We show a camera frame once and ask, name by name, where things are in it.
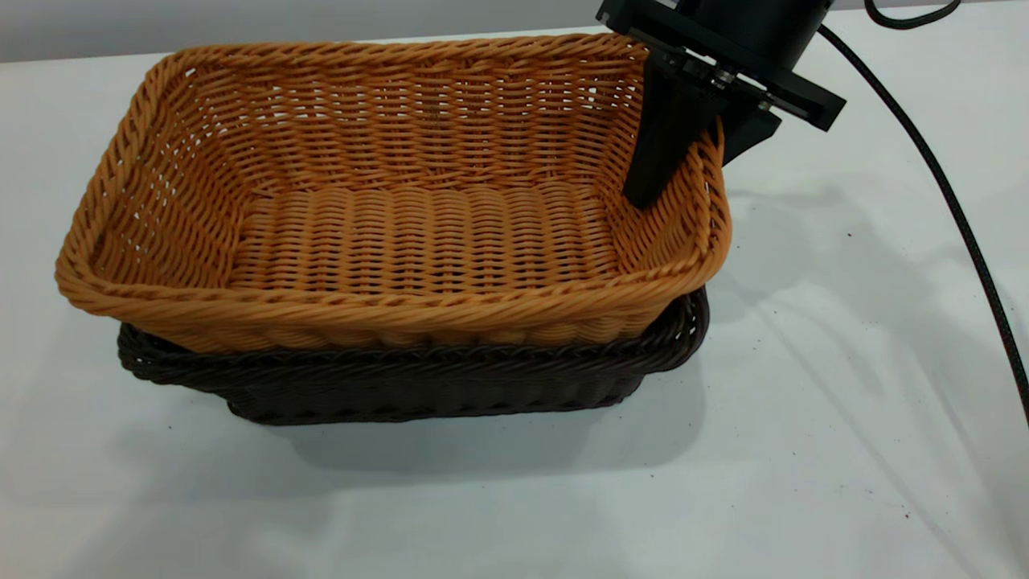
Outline long black braided cable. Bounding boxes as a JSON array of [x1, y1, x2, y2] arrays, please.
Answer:
[[818, 24, 1029, 427]]

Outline orange woven basket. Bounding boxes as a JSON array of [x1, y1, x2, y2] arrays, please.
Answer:
[[55, 32, 732, 355]]

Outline dark brown woven basket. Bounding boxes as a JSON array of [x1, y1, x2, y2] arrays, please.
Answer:
[[117, 285, 711, 425]]

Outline black looped cable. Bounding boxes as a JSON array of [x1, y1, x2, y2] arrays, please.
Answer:
[[864, 0, 963, 31]]

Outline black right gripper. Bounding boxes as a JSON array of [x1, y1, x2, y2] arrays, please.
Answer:
[[595, 0, 847, 211]]

